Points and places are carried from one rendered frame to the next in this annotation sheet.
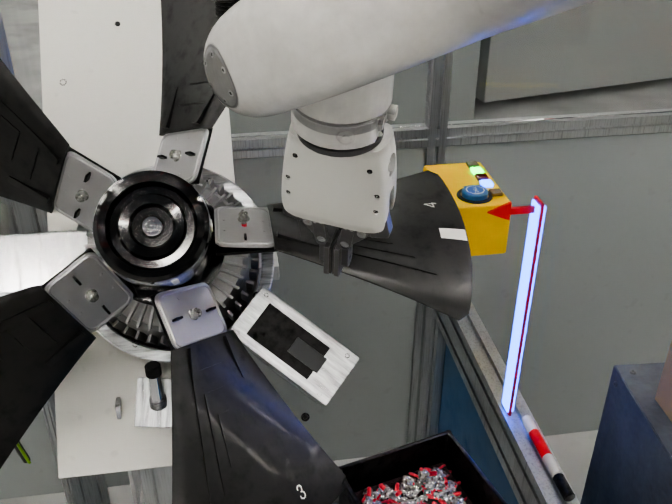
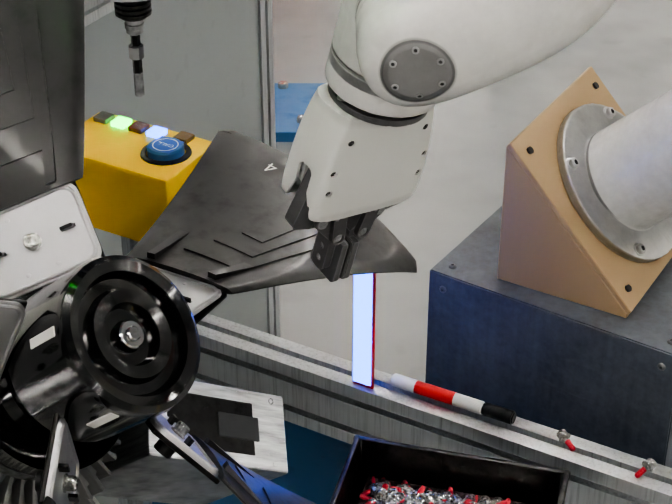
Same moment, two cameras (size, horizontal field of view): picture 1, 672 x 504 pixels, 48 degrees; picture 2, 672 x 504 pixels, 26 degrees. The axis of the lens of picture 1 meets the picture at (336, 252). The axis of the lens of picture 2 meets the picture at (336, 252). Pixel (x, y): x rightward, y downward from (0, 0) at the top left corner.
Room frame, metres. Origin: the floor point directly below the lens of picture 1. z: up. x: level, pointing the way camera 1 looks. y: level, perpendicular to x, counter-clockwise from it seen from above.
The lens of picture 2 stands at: (0.05, 0.76, 1.82)
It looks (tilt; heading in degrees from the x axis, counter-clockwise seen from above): 32 degrees down; 308
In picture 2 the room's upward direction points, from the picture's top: straight up
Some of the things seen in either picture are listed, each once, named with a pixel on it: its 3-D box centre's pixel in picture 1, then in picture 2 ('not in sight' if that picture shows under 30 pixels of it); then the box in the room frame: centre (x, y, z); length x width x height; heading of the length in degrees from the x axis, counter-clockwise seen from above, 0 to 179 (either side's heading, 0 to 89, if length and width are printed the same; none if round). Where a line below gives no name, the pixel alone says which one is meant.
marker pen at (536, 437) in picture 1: (546, 456); (452, 398); (0.70, -0.27, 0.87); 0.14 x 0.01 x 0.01; 10
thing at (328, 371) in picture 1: (291, 347); (175, 443); (0.78, 0.06, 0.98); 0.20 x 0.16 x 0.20; 9
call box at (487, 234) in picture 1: (463, 211); (135, 184); (1.09, -0.21, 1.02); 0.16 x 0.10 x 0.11; 9
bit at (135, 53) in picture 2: not in sight; (137, 61); (0.74, 0.10, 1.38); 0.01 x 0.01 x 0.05
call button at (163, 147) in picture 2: (474, 193); (165, 150); (1.05, -0.21, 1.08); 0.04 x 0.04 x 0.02
